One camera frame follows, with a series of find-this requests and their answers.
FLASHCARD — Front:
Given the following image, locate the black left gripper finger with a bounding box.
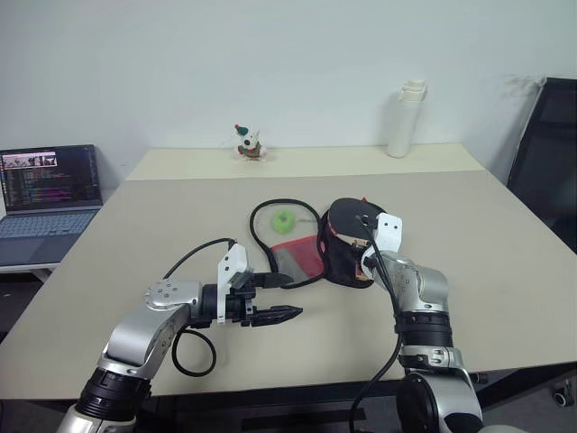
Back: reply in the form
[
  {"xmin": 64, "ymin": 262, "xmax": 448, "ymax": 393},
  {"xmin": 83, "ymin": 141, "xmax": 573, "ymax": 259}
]
[
  {"xmin": 253, "ymin": 272, "xmax": 295, "ymax": 290},
  {"xmin": 250, "ymin": 305, "xmax": 305, "ymax": 328}
]

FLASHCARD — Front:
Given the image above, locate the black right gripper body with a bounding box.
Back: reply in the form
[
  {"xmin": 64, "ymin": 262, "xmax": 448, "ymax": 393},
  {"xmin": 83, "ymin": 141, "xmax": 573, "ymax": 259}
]
[{"xmin": 353, "ymin": 227, "xmax": 379, "ymax": 252}]

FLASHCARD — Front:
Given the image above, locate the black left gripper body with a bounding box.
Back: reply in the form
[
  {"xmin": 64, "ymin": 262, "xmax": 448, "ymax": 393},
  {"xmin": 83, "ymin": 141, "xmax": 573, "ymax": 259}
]
[{"xmin": 224, "ymin": 269, "xmax": 261, "ymax": 328}]

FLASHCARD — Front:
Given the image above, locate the black red mesh paddle case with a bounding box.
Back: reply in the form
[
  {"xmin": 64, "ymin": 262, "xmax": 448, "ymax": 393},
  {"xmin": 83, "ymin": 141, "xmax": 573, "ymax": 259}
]
[{"xmin": 249, "ymin": 197, "xmax": 376, "ymax": 290}]

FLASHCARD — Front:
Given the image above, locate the green round foam ball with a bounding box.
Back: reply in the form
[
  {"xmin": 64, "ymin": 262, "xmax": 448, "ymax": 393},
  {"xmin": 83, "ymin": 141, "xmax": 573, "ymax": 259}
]
[{"xmin": 269, "ymin": 208, "xmax": 298, "ymax": 237}]

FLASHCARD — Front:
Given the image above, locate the white water bottle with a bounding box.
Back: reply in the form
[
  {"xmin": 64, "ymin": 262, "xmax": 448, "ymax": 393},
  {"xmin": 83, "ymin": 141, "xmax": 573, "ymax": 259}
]
[{"xmin": 386, "ymin": 78, "xmax": 428, "ymax": 160}]

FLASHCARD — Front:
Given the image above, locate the small white plush toy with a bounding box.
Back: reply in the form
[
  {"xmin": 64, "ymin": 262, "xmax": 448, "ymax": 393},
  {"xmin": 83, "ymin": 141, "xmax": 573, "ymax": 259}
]
[{"xmin": 231, "ymin": 123, "xmax": 270, "ymax": 162}]

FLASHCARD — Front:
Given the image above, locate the black office chair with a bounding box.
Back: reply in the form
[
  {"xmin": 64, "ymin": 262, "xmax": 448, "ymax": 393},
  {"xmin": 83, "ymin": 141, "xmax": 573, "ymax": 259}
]
[{"xmin": 506, "ymin": 76, "xmax": 577, "ymax": 254}]

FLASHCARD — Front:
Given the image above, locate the white side table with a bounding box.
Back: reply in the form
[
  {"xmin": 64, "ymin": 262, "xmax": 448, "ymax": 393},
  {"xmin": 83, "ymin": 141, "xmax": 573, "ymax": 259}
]
[{"xmin": 0, "ymin": 263, "xmax": 60, "ymax": 284}]

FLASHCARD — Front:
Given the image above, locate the grey open laptop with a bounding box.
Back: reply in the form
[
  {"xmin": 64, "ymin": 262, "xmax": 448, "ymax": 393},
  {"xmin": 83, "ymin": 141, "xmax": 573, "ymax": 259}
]
[{"xmin": 0, "ymin": 143, "xmax": 105, "ymax": 268}]

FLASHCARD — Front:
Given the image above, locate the black caster wheel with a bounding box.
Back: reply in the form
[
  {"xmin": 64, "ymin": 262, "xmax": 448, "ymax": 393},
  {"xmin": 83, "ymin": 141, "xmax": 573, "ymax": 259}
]
[{"xmin": 551, "ymin": 382, "xmax": 577, "ymax": 408}]

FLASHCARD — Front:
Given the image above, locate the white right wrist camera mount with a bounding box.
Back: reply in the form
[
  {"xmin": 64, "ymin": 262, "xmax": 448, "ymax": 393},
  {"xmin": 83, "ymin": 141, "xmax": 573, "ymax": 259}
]
[{"xmin": 358, "ymin": 212, "xmax": 405, "ymax": 277}]

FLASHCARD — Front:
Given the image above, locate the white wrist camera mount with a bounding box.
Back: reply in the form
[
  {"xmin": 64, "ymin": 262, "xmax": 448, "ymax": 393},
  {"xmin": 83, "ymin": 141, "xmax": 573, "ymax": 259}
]
[
  {"xmin": 358, "ymin": 212, "xmax": 405, "ymax": 277},
  {"xmin": 215, "ymin": 243, "xmax": 250, "ymax": 326}
]

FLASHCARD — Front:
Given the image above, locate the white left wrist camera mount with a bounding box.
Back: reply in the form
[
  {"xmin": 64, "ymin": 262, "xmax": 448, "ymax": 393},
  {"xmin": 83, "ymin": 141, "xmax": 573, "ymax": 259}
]
[{"xmin": 215, "ymin": 243, "xmax": 250, "ymax": 326}]

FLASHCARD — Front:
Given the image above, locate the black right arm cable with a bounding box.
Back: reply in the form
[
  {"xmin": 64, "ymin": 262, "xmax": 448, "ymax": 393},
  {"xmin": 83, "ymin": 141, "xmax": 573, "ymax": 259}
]
[{"xmin": 350, "ymin": 214, "xmax": 404, "ymax": 433}]

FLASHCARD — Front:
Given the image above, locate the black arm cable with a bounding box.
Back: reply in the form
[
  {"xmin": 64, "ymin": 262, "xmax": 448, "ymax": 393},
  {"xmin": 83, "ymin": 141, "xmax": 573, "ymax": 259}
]
[
  {"xmin": 161, "ymin": 237, "xmax": 238, "ymax": 377},
  {"xmin": 350, "ymin": 214, "xmax": 404, "ymax": 433}
]

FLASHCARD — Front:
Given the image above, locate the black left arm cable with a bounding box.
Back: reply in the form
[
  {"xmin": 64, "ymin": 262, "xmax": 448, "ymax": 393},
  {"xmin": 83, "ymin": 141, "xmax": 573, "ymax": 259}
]
[{"xmin": 161, "ymin": 237, "xmax": 238, "ymax": 377}]

